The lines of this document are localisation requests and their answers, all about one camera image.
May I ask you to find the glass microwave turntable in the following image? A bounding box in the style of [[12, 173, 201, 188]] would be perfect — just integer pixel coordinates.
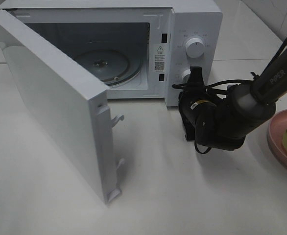
[[75, 48, 143, 86]]

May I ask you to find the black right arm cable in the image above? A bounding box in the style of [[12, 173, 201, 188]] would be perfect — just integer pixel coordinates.
[[172, 23, 287, 155]]

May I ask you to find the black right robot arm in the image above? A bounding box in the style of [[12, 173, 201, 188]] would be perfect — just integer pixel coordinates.
[[173, 37, 287, 152]]

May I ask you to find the white microwave oven body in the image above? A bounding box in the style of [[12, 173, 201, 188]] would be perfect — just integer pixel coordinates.
[[0, 0, 222, 107]]

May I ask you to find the white lower timer knob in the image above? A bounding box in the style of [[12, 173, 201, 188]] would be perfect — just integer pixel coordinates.
[[181, 69, 191, 83]]

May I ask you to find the white microwave door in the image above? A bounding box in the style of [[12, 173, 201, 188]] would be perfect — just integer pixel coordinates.
[[0, 10, 124, 203]]

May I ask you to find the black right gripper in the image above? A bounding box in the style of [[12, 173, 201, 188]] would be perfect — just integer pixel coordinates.
[[177, 66, 216, 141]]

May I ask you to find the pink round plate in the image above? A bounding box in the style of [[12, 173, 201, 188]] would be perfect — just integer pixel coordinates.
[[267, 109, 287, 170]]

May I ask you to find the white upper power knob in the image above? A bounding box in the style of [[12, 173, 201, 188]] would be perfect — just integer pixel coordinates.
[[185, 36, 205, 58]]

